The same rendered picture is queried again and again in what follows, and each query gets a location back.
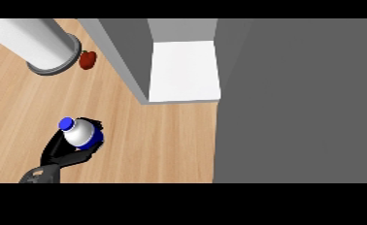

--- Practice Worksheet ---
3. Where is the grey open cabinet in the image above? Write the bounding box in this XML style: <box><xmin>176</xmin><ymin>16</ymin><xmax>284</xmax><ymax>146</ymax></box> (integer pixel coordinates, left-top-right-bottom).
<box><xmin>76</xmin><ymin>18</ymin><xmax>222</xmax><ymax>106</ymax></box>

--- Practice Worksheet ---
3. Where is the white cylindrical appliance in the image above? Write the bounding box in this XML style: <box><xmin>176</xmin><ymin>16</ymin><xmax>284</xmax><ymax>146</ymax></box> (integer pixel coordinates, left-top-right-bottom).
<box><xmin>0</xmin><ymin>18</ymin><xmax>83</xmax><ymax>77</ymax></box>

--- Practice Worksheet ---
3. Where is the red bell pepper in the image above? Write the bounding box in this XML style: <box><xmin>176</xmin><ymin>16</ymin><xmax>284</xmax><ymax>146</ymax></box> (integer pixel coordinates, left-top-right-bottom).
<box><xmin>77</xmin><ymin>49</ymin><xmax>99</xmax><ymax>71</ymax></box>

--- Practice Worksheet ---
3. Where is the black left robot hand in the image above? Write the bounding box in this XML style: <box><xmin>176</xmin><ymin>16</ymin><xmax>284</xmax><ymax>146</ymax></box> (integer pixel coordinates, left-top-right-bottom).
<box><xmin>39</xmin><ymin>116</ymin><xmax>105</xmax><ymax>171</ymax></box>

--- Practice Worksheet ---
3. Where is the white blue-capped water bottle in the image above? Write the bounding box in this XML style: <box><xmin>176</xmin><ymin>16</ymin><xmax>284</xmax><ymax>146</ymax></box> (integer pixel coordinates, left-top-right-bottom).
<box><xmin>58</xmin><ymin>116</ymin><xmax>105</xmax><ymax>150</ymax></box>

